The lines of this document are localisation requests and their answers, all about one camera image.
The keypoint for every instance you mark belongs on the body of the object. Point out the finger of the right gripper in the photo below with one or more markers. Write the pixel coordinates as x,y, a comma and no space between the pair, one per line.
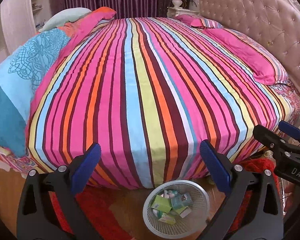
289,130
271,141

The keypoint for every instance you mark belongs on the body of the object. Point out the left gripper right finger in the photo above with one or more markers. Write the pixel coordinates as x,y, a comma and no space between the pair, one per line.
235,181

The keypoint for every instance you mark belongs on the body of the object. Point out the white mesh trash basket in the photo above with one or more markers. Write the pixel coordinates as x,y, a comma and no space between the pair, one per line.
183,227

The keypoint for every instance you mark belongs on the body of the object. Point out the teal flat box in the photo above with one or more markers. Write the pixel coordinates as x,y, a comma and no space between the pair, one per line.
181,200

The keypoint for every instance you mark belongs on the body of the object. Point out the lime green box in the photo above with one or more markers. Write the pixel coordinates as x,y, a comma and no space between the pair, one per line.
161,204

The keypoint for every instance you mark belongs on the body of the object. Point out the pink near pillow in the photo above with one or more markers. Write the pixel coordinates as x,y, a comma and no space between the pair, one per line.
266,68

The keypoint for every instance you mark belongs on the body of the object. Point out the colourful striped bed cover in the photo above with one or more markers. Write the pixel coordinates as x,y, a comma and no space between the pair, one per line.
149,91

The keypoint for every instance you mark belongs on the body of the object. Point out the pink tufted headboard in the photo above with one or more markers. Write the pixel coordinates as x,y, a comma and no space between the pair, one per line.
275,24

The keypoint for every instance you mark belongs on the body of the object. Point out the white door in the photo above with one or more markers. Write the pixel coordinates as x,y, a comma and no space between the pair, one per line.
17,23

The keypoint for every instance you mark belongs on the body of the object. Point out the pink pillow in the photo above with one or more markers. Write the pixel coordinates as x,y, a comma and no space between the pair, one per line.
199,22
266,68

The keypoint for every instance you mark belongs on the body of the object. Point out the blue patterned quilt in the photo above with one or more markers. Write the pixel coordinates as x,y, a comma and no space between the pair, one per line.
20,75

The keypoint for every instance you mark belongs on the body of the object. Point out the white flower vase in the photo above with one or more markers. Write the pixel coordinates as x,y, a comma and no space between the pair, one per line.
177,4

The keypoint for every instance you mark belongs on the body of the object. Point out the red shaggy rug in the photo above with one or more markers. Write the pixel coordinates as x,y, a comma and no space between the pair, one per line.
117,214

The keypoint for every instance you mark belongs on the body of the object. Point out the pink far pillow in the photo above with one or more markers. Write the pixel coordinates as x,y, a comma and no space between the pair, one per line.
199,22

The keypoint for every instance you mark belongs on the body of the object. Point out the green teal long box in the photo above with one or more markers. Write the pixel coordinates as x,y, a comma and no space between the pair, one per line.
166,218

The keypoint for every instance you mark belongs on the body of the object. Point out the pale green pillow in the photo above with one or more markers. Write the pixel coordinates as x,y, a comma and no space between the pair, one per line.
63,17

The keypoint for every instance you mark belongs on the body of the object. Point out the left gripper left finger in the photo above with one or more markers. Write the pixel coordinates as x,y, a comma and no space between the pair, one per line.
36,217

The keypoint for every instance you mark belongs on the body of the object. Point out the green open box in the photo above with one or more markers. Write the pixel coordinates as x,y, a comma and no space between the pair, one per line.
183,211

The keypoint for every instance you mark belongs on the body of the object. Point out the green floral box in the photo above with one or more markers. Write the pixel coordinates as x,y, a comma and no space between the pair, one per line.
168,194

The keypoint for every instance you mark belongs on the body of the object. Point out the silver small box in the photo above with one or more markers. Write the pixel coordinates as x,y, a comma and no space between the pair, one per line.
157,213

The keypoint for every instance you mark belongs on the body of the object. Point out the cream nightstand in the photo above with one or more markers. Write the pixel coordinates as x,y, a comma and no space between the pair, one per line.
174,12

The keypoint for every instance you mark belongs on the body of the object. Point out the pink orange blanket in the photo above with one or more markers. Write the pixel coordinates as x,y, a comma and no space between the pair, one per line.
79,29

